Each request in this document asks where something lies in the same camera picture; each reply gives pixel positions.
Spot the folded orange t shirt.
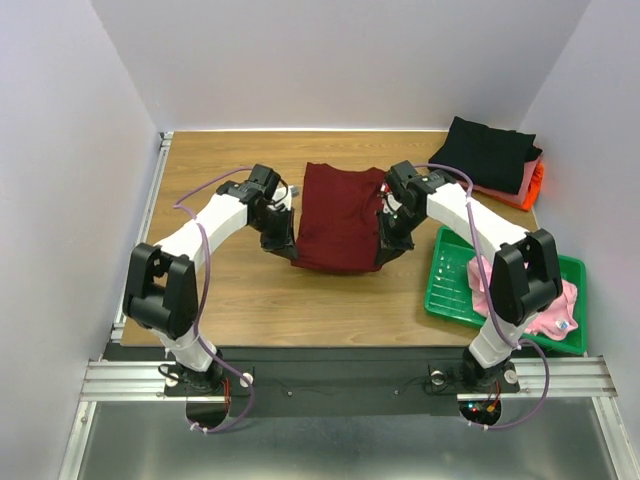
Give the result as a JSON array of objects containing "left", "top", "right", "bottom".
[{"left": 487, "top": 160, "right": 546, "bottom": 212}]

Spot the folded salmon pink t shirt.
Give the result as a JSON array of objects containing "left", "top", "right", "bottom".
[{"left": 449, "top": 159, "right": 544, "bottom": 203}]

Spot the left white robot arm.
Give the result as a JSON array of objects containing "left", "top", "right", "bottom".
[{"left": 122, "top": 164, "right": 298, "bottom": 394}]

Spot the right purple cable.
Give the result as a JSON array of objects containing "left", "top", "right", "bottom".
[{"left": 414, "top": 163, "right": 551, "bottom": 432}]

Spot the maroon t shirt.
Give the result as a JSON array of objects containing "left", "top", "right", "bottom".
[{"left": 291, "top": 163, "right": 385, "bottom": 274}]

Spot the purple cable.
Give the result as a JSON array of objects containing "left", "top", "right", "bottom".
[
  {"left": 414, "top": 163, "right": 551, "bottom": 432},
  {"left": 173, "top": 167, "right": 256, "bottom": 435}
]

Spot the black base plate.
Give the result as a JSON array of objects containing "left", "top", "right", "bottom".
[{"left": 102, "top": 344, "right": 521, "bottom": 419}]

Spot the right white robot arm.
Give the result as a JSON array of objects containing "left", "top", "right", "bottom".
[{"left": 375, "top": 161, "right": 563, "bottom": 388}]

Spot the left side aluminium rail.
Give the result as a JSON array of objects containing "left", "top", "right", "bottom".
[{"left": 109, "top": 131, "right": 174, "bottom": 344}]

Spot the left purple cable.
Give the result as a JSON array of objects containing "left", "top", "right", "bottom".
[{"left": 173, "top": 167, "right": 256, "bottom": 435}]

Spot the green plastic tray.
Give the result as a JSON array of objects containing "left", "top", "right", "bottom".
[{"left": 424, "top": 227, "right": 588, "bottom": 355}]

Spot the folded black t shirt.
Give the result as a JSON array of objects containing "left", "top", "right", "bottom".
[{"left": 429, "top": 116, "right": 542, "bottom": 194}]

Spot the aluminium frame rail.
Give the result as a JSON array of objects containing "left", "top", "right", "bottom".
[{"left": 59, "top": 357, "right": 637, "bottom": 479}]

